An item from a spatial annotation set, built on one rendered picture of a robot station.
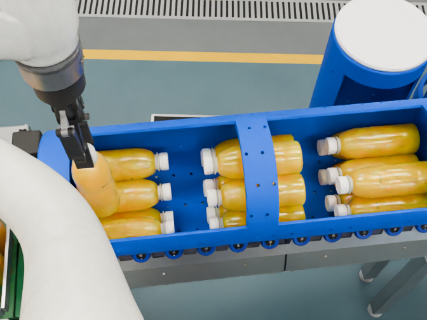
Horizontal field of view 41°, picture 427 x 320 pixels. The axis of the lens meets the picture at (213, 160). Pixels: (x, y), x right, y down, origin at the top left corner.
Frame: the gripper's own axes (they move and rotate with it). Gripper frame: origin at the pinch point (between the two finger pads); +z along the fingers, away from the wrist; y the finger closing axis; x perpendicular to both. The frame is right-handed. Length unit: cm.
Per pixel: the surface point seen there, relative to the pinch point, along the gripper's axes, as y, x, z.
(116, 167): 8.6, -3.0, 23.3
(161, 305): 11, -5, 137
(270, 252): -6, -36, 45
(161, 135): 18.8, -13.1, 28.2
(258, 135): 7.3, -32.9, 13.8
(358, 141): 9, -56, 23
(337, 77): 43, -64, 44
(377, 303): -1, -86, 125
